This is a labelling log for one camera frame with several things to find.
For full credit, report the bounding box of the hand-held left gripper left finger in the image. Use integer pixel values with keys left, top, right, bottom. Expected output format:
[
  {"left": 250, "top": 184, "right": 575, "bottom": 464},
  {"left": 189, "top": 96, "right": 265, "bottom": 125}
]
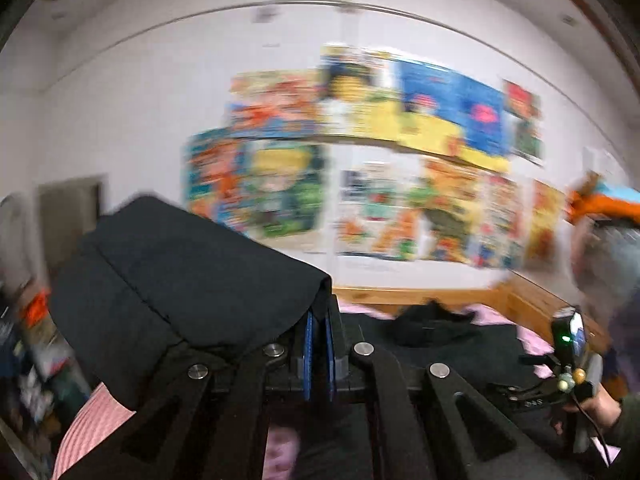
[{"left": 62, "top": 307, "right": 316, "bottom": 480}]

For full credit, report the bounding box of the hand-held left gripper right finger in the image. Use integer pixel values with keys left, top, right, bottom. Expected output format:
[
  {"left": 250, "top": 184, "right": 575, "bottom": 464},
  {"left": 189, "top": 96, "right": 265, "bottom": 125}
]
[{"left": 324, "top": 296, "right": 568, "bottom": 480}]

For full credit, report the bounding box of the large black garment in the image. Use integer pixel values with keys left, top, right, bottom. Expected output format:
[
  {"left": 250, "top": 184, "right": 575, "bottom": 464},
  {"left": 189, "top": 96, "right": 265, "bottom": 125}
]
[{"left": 49, "top": 195, "right": 576, "bottom": 480}]

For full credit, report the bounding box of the person's right forearm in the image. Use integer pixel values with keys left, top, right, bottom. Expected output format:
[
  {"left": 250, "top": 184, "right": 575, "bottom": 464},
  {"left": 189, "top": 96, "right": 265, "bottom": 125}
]
[{"left": 597, "top": 400, "right": 640, "bottom": 480}]

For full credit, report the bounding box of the person's right hand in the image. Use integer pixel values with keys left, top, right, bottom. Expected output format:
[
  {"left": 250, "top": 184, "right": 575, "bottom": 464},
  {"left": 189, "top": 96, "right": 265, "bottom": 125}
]
[{"left": 564, "top": 384, "right": 625, "bottom": 432}]

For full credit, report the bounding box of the plastic-wrapped bedding bundle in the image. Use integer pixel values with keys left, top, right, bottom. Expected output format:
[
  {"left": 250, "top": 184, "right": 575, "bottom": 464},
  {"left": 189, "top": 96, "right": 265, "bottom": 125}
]
[{"left": 570, "top": 217, "right": 640, "bottom": 386}]

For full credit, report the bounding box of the orange cloth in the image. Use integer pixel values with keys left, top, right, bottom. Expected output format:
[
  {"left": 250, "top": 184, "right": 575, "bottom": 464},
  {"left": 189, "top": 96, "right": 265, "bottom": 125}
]
[{"left": 564, "top": 174, "right": 640, "bottom": 227}]

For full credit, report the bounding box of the colourful blurred clutter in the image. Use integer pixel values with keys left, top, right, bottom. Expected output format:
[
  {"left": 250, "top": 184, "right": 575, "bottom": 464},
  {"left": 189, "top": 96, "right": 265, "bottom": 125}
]
[{"left": 0, "top": 280, "right": 93, "bottom": 466}]

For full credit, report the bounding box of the grey door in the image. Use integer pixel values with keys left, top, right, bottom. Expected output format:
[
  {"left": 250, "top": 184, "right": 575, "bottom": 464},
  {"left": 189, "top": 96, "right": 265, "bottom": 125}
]
[{"left": 38, "top": 174, "right": 107, "bottom": 273}]

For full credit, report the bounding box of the wooden bed frame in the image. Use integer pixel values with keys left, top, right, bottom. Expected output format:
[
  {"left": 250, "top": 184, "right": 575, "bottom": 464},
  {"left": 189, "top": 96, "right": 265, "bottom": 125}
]
[{"left": 331, "top": 272, "right": 613, "bottom": 361}]

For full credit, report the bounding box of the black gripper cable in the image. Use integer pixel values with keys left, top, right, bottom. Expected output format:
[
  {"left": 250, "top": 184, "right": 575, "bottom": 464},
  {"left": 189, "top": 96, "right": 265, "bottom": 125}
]
[{"left": 572, "top": 391, "right": 613, "bottom": 467}]

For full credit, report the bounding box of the group of colourful wall drawings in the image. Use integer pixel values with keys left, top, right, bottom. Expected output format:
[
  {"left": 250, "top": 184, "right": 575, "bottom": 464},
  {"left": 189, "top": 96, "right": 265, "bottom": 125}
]
[{"left": 182, "top": 42, "right": 571, "bottom": 272}]

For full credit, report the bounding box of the white wall cable conduit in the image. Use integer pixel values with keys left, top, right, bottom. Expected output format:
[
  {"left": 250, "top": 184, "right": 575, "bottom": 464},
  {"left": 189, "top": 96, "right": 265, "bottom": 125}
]
[{"left": 47, "top": 0, "right": 640, "bottom": 126}]

